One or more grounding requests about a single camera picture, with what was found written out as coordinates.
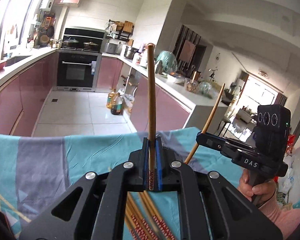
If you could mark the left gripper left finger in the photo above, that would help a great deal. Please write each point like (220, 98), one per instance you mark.
(145, 152)

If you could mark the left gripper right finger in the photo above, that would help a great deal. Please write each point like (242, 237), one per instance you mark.
(158, 162)

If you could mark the pink right sleeve forearm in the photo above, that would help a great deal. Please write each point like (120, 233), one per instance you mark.
(288, 221)

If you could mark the right hand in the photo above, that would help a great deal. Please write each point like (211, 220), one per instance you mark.
(264, 191)

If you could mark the dark soy sauce bottle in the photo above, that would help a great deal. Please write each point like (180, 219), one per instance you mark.
(116, 108)

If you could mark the yellow cooking oil bottle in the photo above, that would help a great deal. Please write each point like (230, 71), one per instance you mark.
(111, 98)

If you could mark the white bowl on counter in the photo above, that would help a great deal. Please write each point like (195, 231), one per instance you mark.
(175, 79)

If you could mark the glass jar with snacks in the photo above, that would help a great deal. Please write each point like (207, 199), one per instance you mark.
(191, 85)

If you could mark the green air fryer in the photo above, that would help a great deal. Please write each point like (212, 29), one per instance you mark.
(168, 62)

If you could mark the stainless steel stock pot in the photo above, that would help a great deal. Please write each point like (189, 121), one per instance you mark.
(130, 52)

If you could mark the black built-in oven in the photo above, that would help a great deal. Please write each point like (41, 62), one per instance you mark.
(78, 70)

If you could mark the brown pot with lid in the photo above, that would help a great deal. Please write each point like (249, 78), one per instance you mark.
(90, 46)

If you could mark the teal grey tablecloth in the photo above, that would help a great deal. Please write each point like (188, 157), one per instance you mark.
(36, 171)

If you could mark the black pot with lid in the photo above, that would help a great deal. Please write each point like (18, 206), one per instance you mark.
(70, 43)

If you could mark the black range hood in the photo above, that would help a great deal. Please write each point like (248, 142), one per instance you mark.
(84, 35)

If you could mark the black tracking camera box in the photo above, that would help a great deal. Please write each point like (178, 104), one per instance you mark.
(272, 130)

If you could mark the black wall shelf rack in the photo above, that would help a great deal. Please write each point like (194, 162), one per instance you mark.
(118, 30)

